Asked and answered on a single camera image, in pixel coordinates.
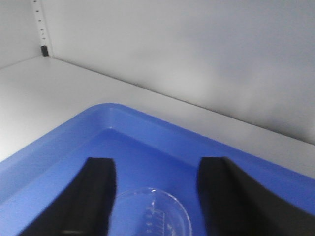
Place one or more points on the black shelf support clip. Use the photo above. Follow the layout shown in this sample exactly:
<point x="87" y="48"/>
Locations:
<point x="44" y="51"/>

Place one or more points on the blue plastic tray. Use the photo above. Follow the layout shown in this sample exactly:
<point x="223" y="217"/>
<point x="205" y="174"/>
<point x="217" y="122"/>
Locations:
<point x="148" y="153"/>

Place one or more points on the clear glass beaker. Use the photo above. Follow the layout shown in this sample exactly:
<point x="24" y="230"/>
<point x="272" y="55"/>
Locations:
<point x="149" y="212"/>

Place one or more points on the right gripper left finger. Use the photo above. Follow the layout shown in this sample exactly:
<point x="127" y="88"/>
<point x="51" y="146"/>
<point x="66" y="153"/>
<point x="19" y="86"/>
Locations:
<point x="84" y="207"/>

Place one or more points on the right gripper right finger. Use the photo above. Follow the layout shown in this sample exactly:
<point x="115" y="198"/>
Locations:
<point x="235" y="204"/>

